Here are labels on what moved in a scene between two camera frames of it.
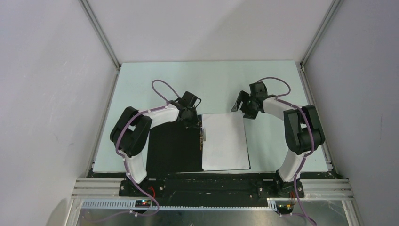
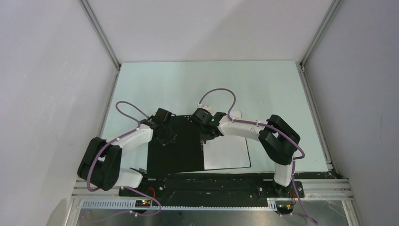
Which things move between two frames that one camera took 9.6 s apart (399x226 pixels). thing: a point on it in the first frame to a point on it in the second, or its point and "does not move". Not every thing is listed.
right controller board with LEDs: [284, 207] does not move
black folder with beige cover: [172, 147] does not move
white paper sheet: [226, 147] does not move
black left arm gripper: [194, 123] to [169, 139]
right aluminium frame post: [332, 11] does not move
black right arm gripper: [243, 96] to [205, 137]
